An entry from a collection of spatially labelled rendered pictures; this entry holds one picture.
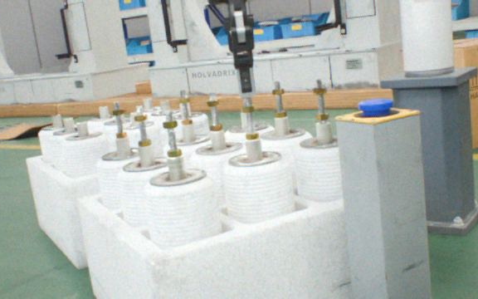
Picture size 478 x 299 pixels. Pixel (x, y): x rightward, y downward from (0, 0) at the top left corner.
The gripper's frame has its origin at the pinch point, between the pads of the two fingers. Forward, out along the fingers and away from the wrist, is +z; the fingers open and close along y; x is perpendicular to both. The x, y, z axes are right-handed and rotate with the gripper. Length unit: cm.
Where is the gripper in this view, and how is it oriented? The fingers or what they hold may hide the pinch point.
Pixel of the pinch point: (246, 82)
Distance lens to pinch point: 82.0
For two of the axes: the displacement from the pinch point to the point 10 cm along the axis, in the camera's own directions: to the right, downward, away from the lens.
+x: -9.9, 1.2, -0.1
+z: 1.2, 9.7, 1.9
